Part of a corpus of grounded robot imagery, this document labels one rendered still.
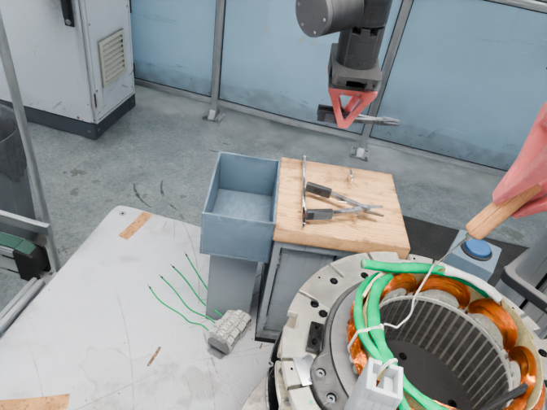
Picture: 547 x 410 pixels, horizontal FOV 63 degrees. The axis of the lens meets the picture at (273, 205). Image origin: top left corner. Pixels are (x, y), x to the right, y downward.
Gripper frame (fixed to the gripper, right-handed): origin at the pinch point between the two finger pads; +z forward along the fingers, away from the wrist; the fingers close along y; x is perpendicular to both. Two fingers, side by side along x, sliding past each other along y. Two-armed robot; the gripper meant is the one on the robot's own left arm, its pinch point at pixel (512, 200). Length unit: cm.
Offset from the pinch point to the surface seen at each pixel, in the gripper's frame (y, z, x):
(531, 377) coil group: 15.0, 11.7, -1.0
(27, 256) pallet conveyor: -45, 78, 18
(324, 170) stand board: -7.9, 27.7, 33.7
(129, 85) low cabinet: -114, 159, 196
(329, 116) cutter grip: -13.4, 16.9, 28.6
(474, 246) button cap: 17.4, 19.6, 29.0
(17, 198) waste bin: -85, 142, 72
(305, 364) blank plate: -1.7, 23.7, -5.5
